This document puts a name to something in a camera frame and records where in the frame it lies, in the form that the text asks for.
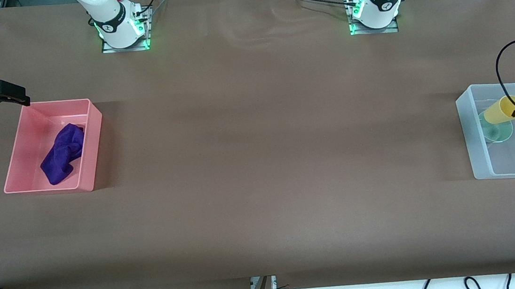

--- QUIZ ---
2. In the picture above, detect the yellow cup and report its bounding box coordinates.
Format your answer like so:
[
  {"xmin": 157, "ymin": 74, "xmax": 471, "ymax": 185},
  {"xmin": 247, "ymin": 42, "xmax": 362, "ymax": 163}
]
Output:
[{"xmin": 482, "ymin": 95, "xmax": 515, "ymax": 126}]

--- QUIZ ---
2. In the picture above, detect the green bowl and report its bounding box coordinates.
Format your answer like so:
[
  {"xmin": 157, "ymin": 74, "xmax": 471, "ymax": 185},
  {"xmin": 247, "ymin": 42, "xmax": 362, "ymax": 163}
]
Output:
[{"xmin": 477, "ymin": 108, "xmax": 515, "ymax": 145}]

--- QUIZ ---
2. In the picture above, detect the pink plastic bin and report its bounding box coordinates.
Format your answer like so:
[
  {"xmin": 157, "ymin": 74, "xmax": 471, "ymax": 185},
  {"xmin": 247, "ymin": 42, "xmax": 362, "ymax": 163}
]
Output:
[{"xmin": 0, "ymin": 96, "xmax": 110, "ymax": 200}]

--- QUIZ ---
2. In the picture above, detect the clear plastic bin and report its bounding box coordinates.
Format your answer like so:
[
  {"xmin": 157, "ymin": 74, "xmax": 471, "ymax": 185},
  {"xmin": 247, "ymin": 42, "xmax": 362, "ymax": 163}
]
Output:
[{"xmin": 454, "ymin": 81, "xmax": 515, "ymax": 185}]

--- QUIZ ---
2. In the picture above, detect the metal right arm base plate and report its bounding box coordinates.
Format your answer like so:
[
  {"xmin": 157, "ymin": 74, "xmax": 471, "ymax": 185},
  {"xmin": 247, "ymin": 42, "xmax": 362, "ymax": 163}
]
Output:
[{"xmin": 97, "ymin": 6, "xmax": 155, "ymax": 55}]

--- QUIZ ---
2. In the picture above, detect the purple cloth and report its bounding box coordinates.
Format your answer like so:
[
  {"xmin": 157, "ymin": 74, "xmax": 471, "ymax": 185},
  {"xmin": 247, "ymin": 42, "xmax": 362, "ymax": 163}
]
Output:
[{"xmin": 37, "ymin": 122, "xmax": 90, "ymax": 187}]

